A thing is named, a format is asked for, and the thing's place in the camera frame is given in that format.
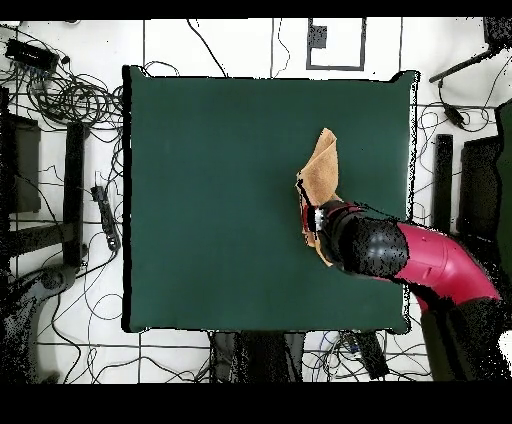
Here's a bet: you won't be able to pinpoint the black power adapter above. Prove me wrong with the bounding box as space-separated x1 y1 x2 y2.
437 79 467 130

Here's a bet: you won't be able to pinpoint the black power strip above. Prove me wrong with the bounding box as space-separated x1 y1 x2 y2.
353 330 391 380
90 184 122 252

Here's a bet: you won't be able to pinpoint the dark green tablecloth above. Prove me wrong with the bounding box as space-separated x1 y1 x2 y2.
122 65 419 334

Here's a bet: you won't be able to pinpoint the dark box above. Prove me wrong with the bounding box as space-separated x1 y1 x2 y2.
0 113 42 215
457 135 501 241

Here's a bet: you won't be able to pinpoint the black tripod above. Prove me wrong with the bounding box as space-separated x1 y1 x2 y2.
428 17 512 84

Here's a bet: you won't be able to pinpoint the black stand bar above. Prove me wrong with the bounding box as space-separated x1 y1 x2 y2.
62 121 91 269
433 133 454 235

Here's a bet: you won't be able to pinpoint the grey square frame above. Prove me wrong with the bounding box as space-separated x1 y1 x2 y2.
306 17 367 72

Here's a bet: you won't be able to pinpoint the tangled black cables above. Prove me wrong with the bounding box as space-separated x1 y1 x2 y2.
0 23 125 135

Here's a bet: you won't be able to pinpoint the black network switch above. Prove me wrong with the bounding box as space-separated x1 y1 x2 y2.
4 38 61 74

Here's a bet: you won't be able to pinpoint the grey stand base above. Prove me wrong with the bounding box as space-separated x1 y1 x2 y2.
0 263 81 383

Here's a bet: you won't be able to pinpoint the long black cable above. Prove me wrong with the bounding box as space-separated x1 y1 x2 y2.
185 18 229 78

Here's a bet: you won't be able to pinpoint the orange terry towel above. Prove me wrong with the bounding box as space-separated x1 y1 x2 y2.
294 127 344 268

